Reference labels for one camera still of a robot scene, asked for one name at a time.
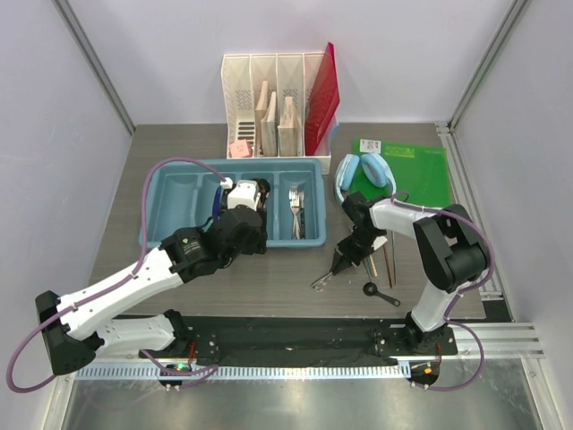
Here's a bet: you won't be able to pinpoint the purple handled utensil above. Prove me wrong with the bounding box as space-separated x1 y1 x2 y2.
211 185 223 219

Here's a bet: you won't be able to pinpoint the green cutting mat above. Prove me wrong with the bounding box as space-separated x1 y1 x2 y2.
335 139 451 207

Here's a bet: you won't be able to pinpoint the blue plastic cutlery tray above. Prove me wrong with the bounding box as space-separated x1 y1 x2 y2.
146 158 327 248

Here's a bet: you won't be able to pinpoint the wooden board right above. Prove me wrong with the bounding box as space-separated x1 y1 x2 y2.
278 96 299 157

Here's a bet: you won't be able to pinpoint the black measuring spoon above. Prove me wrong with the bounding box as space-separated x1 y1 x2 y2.
363 282 401 307

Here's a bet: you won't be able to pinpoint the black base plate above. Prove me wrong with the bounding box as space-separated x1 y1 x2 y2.
151 316 458 368

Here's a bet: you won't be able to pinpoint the patterned handle fork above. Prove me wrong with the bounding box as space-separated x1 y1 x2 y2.
311 271 333 292

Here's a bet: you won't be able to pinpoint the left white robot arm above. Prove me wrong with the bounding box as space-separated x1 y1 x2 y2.
36 178 271 375

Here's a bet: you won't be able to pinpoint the light wooden board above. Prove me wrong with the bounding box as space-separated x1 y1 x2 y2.
254 81 269 157

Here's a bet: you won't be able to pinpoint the white file organizer rack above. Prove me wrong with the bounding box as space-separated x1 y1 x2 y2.
220 52 323 159

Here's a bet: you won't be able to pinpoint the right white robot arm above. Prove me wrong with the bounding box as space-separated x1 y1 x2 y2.
329 192 495 354

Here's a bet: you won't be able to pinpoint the pink cube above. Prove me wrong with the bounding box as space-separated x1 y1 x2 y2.
228 140 252 159

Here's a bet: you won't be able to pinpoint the blue headphones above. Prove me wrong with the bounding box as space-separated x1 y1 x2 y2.
333 153 399 207

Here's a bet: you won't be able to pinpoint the wooden board middle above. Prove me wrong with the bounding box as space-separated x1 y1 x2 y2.
261 91 278 157

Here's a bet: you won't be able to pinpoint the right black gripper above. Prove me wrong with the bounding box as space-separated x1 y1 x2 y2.
332 228 381 275

